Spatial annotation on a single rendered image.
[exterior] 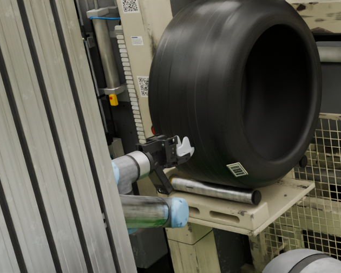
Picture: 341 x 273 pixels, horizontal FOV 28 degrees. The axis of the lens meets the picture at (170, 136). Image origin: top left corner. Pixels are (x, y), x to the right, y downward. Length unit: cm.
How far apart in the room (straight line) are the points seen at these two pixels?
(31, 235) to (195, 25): 135
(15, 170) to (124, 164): 106
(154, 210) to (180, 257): 98
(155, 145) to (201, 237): 77
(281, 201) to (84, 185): 156
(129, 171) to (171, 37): 47
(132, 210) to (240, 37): 65
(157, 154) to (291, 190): 65
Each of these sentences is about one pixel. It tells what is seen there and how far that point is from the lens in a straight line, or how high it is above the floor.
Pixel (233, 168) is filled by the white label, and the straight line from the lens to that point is 196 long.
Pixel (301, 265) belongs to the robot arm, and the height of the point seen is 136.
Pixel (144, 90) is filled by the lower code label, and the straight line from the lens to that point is 231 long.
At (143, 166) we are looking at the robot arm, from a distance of 176.
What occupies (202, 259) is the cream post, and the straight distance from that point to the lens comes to 254.
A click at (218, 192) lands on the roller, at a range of 216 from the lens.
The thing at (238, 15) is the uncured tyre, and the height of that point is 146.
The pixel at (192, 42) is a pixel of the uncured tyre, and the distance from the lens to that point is 194.
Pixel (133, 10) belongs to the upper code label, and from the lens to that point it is 224.
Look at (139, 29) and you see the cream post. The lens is 224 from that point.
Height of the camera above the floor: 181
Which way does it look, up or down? 19 degrees down
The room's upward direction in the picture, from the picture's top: 11 degrees counter-clockwise
